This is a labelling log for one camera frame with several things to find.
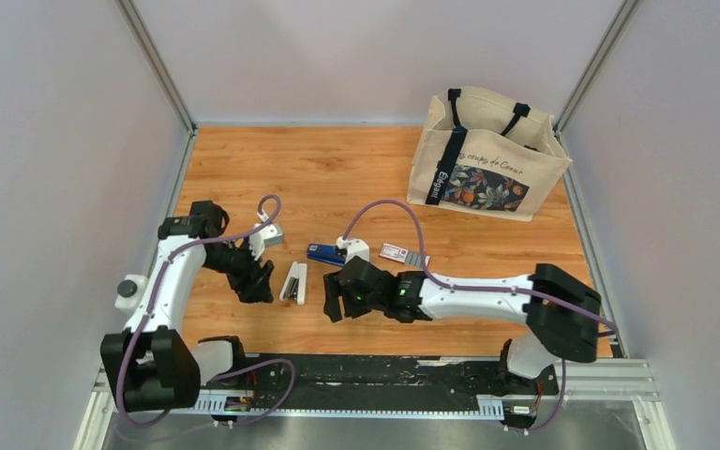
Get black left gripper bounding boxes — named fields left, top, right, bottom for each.
left=202, top=234, right=274, bottom=305

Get white stapler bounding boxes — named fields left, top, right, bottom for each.
left=278, top=262, right=308, bottom=306

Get blue stapler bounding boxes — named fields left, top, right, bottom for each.
left=307, top=243, right=347, bottom=267

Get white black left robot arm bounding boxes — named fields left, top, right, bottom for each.
left=99, top=201, right=281, bottom=415

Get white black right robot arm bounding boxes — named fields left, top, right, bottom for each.
left=323, top=257, right=603, bottom=393

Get red white staple box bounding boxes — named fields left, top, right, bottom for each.
left=379, top=243, right=430, bottom=269

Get beige floral tote bag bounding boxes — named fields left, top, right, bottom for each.
left=406, top=86, right=572, bottom=221

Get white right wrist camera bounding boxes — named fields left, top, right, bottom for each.
left=336, top=236, right=370, bottom=265

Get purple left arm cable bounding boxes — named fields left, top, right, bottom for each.
left=114, top=194, right=298, bottom=429

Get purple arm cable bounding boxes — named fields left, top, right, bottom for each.
left=114, top=194, right=298, bottom=429
left=341, top=199, right=619, bottom=434

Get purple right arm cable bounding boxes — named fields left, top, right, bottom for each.
left=341, top=199, right=619, bottom=434

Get aluminium frame rail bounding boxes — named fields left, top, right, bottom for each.
left=74, top=356, right=678, bottom=450

